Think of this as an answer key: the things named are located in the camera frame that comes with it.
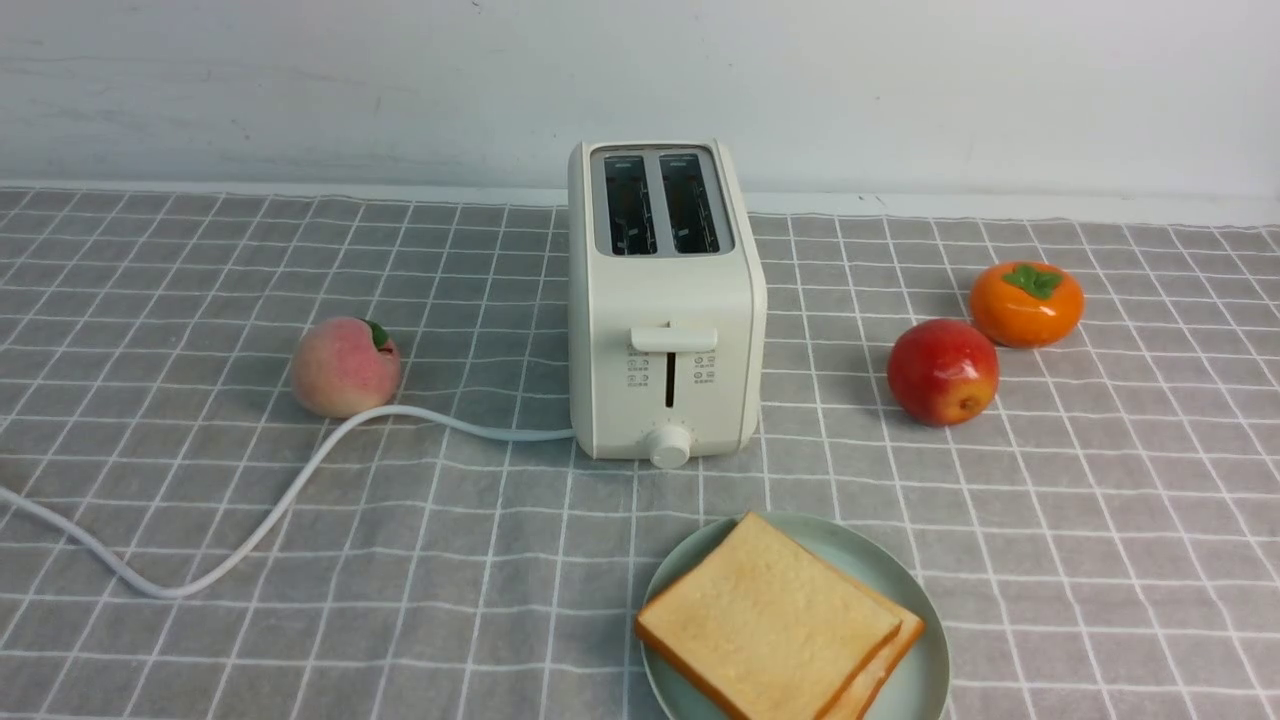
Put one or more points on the red yellow apple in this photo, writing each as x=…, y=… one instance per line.
x=943, y=372

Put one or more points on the pink peach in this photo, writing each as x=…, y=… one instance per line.
x=345, y=366

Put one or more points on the grey checkered tablecloth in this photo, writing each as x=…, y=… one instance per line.
x=1101, y=542

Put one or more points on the toast slice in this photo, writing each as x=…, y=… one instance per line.
x=863, y=690
x=765, y=627

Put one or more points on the light green plate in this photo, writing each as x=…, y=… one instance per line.
x=918, y=686

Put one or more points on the white toaster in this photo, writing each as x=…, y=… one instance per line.
x=667, y=303

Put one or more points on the orange persimmon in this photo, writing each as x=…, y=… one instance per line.
x=1026, y=304

